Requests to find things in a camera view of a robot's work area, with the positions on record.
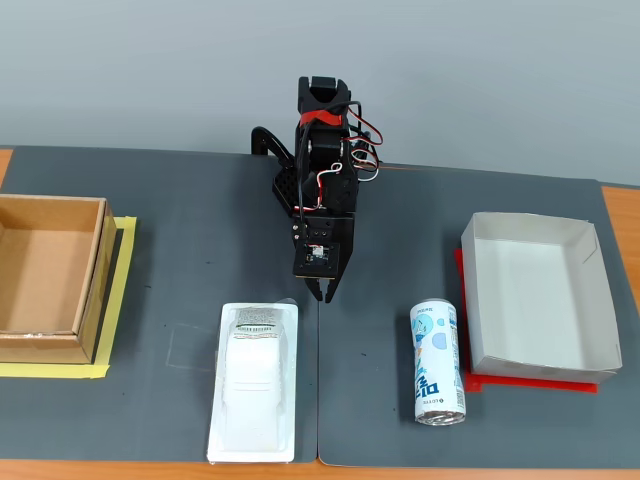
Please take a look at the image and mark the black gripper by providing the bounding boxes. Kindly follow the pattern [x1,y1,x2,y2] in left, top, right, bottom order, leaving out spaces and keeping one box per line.
[289,211,358,305]

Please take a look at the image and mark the white plastic blister package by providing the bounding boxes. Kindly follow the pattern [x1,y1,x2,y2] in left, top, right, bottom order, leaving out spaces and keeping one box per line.
[206,298,300,465]

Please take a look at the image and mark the gray paper box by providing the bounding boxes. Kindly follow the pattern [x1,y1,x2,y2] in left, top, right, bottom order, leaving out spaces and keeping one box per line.
[459,211,624,386]

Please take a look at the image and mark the brown cardboard box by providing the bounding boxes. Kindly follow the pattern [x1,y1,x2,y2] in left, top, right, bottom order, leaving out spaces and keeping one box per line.
[0,193,119,365]

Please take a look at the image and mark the dark gray rubber mat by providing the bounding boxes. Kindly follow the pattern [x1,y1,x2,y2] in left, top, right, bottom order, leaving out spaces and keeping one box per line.
[0,145,321,464]
[317,159,640,470]

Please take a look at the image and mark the white blue beverage can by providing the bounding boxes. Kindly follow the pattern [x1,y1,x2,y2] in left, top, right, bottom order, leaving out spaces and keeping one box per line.
[409,298,467,427]

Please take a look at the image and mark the black table clamp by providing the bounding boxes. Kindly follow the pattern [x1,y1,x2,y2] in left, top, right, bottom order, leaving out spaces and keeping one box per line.
[250,126,296,169]

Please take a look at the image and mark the red tape wrap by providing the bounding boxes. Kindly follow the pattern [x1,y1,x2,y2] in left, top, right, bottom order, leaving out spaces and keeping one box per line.
[298,110,344,129]

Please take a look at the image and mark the red sheet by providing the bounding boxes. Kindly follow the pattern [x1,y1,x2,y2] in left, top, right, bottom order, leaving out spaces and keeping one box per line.
[453,247,600,396]

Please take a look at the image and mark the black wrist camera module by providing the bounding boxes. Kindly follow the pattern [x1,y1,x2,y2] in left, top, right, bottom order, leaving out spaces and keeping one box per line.
[292,241,342,280]

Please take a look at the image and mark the red white wrist servo wire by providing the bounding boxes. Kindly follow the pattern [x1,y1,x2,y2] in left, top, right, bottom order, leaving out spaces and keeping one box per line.
[310,160,347,210]

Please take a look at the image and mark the red white base servo wires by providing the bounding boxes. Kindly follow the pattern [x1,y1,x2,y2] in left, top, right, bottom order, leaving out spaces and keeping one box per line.
[347,113,385,182]

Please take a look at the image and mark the yellow tape frame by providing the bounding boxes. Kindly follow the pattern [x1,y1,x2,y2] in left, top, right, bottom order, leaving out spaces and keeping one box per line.
[0,215,139,380]

